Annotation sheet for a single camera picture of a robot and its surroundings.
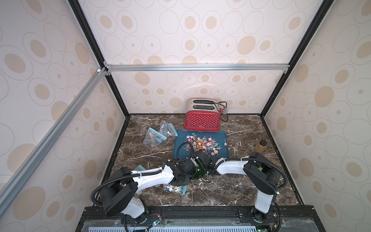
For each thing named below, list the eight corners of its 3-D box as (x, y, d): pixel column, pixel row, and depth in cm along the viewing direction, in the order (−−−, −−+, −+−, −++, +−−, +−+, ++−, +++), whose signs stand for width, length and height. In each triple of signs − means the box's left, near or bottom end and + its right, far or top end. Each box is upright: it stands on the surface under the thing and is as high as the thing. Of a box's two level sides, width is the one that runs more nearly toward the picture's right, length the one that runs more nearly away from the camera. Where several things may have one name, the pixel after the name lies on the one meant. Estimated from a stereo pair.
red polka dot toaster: (184, 132, 111) (184, 115, 97) (185, 114, 123) (185, 97, 109) (216, 132, 111) (221, 115, 97) (214, 115, 123) (217, 97, 109)
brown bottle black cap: (254, 152, 100) (260, 144, 92) (254, 146, 103) (260, 138, 95) (260, 154, 99) (267, 146, 91) (260, 148, 102) (266, 140, 94)
